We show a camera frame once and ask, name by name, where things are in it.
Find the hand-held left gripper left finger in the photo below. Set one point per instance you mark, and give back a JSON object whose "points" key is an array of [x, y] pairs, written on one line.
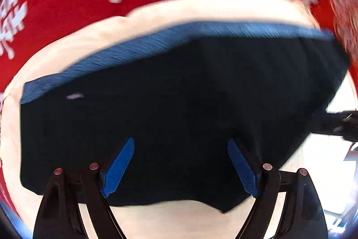
{"points": [[119, 169]]}

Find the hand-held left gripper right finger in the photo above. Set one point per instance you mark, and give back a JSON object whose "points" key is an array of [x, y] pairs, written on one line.
{"points": [[243, 169]]}

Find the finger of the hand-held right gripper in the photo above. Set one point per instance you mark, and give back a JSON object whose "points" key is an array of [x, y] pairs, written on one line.
{"points": [[334, 122]]}

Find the dark navy pants blue waistband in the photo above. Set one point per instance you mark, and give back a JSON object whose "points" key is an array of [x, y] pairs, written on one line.
{"points": [[179, 87]]}

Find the cream round table mat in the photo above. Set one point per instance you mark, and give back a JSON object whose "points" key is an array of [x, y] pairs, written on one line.
{"points": [[84, 40]]}

